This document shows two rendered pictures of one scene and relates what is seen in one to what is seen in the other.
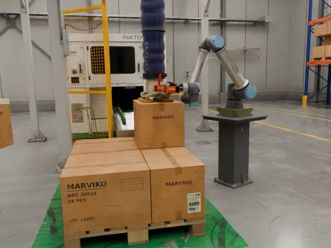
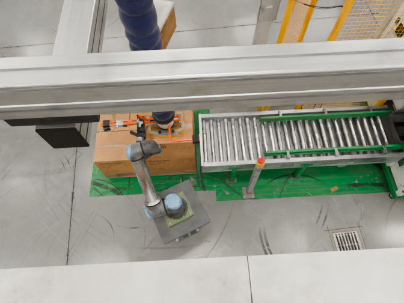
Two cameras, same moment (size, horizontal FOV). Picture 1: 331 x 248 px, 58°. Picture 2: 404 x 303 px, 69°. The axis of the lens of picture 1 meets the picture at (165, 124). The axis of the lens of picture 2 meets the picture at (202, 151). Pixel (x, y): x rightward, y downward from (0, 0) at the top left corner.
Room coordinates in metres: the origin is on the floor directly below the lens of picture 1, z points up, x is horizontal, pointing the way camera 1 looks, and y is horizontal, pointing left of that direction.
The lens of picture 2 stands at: (3.57, -1.42, 3.67)
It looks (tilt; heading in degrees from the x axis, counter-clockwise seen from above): 65 degrees down; 101
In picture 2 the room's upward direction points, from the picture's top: 2 degrees counter-clockwise
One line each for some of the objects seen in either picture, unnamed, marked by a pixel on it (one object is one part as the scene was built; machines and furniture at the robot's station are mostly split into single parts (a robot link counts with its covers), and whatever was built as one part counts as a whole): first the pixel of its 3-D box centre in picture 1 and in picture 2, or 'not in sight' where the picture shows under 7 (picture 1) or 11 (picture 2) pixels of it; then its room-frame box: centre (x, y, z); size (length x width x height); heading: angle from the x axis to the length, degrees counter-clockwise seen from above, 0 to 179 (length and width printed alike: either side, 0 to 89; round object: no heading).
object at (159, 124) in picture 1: (156, 121); (167, 135); (2.89, 0.08, 0.74); 0.60 x 0.40 x 0.40; 12
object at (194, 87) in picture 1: (193, 87); not in sight; (2.73, -0.26, 1.07); 0.12 x 0.09 x 0.10; 104
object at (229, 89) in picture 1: (235, 90); (172, 203); (3.15, -0.75, 1.02); 0.17 x 0.15 x 0.18; 26
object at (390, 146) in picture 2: not in sight; (335, 153); (4.81, 0.21, 0.60); 1.60 x 0.10 x 0.09; 12
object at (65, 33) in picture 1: (66, 43); (269, 7); (3.81, 1.21, 1.62); 0.20 x 0.05 x 0.30; 12
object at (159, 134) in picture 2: (164, 97); (166, 132); (2.93, 0.01, 0.97); 0.34 x 0.10 x 0.05; 14
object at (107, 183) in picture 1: (129, 171); (148, 130); (2.54, 0.33, 0.34); 1.20 x 1.00 x 0.40; 12
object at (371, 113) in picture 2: (118, 114); (324, 113); (4.70, 0.74, 0.60); 1.60 x 0.10 x 0.09; 12
